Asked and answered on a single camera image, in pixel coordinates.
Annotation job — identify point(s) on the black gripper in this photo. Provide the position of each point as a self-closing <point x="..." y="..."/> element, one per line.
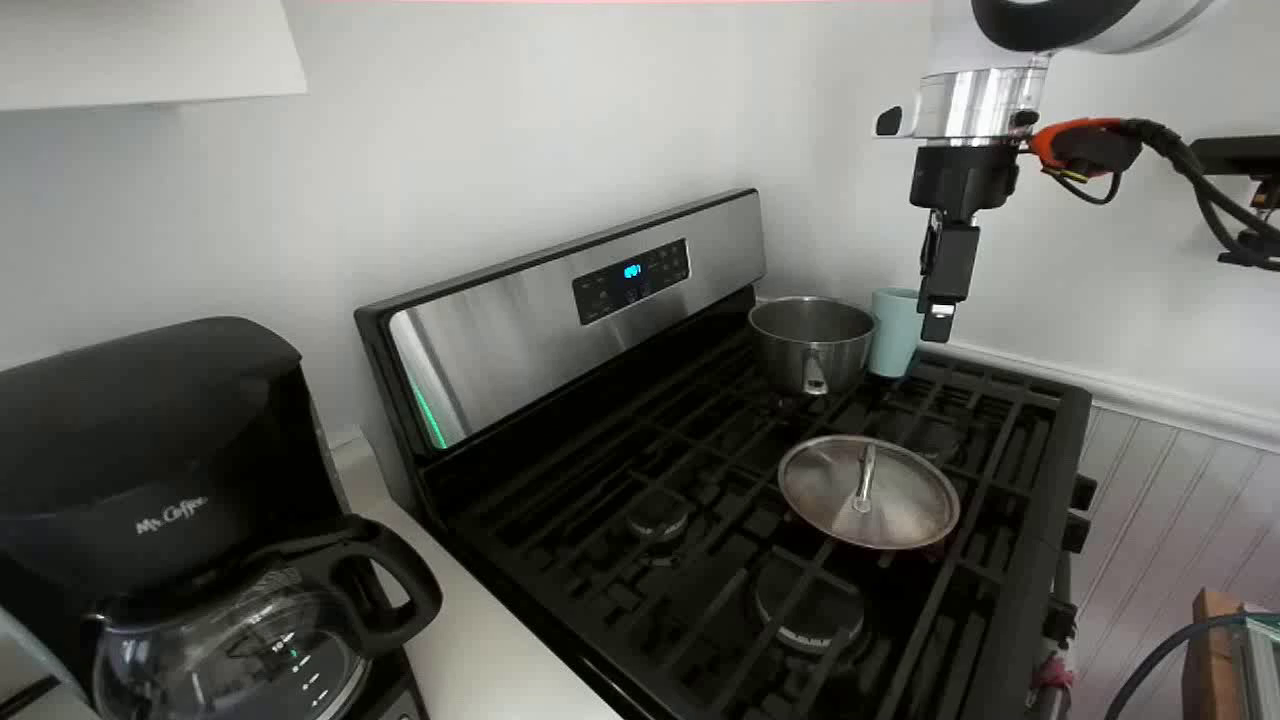
<point x="952" y="185"/>

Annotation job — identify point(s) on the white upper cabinet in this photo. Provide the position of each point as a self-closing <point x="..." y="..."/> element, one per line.
<point x="115" y="53"/>

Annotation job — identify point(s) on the light blue plastic cup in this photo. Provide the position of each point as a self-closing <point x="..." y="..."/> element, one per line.
<point x="898" y="335"/>

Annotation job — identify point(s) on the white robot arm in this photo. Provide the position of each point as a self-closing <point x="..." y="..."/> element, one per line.
<point x="978" y="101"/>

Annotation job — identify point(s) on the silver pot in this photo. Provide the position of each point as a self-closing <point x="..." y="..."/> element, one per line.
<point x="813" y="345"/>

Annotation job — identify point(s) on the glass coffee carafe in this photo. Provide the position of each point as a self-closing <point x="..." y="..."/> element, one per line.
<point x="284" y="635"/>

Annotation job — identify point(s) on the black gas stove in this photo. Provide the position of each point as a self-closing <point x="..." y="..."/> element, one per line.
<point x="595" y="436"/>

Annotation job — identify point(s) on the black coffee maker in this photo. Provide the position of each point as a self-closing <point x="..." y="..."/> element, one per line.
<point x="150" y="461"/>

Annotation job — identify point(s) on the silver pot lid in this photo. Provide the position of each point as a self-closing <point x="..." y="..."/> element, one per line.
<point x="869" y="492"/>

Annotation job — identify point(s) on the wooden stand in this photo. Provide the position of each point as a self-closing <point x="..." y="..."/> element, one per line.
<point x="1214" y="668"/>

